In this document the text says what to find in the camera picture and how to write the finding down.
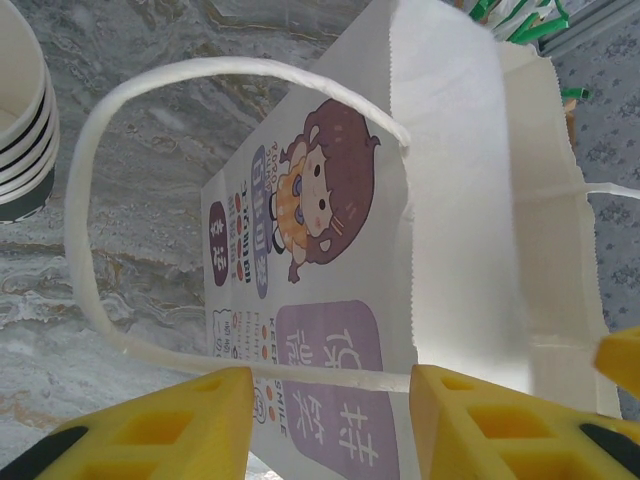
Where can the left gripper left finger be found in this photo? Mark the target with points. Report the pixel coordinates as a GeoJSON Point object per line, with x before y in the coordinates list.
{"type": "Point", "coordinates": [150, 440]}

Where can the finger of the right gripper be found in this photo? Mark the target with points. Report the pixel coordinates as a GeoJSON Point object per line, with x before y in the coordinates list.
{"type": "Point", "coordinates": [622, 355]}

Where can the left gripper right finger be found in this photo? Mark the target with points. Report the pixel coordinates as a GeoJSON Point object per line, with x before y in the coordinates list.
{"type": "Point", "coordinates": [500, 440]}

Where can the white printed paper bag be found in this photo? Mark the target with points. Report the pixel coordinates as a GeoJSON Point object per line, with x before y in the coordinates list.
{"type": "Point", "coordinates": [475, 200]}

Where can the green white wrapped straw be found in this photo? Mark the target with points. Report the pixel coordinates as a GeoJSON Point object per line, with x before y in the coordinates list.
{"type": "Point", "coordinates": [577, 93]}
{"type": "Point", "coordinates": [545, 27]}
{"type": "Point", "coordinates": [482, 10]}

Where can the aluminium frame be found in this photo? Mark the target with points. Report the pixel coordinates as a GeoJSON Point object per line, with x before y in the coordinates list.
{"type": "Point", "coordinates": [600, 25]}

